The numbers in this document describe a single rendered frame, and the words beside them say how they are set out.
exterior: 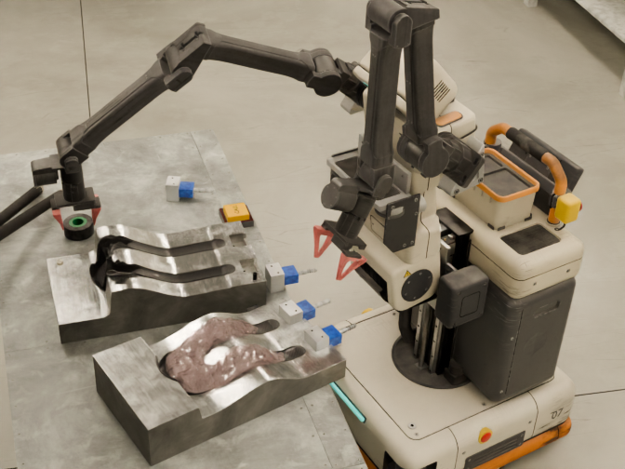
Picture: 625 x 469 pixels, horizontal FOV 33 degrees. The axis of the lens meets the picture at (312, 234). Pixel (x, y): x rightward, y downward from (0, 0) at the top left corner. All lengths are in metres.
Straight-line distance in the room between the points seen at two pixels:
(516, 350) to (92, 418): 1.25
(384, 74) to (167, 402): 0.81
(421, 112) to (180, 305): 0.74
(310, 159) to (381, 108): 2.46
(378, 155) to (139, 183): 0.98
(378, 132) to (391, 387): 1.11
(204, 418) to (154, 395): 0.11
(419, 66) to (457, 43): 3.58
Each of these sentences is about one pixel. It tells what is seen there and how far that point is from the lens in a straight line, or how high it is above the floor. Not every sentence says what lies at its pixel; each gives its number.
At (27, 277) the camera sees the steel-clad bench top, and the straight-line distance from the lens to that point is 2.75.
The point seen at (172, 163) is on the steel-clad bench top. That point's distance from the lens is 3.15.
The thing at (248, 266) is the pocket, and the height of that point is 0.87.
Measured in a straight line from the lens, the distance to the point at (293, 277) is 2.65.
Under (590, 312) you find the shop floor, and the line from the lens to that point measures 4.03.
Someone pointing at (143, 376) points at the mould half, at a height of 0.91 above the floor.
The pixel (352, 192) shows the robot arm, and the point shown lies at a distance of 2.31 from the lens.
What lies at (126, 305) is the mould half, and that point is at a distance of 2.50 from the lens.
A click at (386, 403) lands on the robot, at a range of 3.12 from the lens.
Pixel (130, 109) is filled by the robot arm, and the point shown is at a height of 1.20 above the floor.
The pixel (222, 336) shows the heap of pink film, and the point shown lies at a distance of 2.37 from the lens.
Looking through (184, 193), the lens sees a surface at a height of 0.83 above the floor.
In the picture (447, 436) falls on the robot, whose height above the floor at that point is 0.28.
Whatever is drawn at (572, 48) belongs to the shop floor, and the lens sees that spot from 5.94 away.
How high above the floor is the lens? 2.48
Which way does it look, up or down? 36 degrees down
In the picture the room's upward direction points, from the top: 3 degrees clockwise
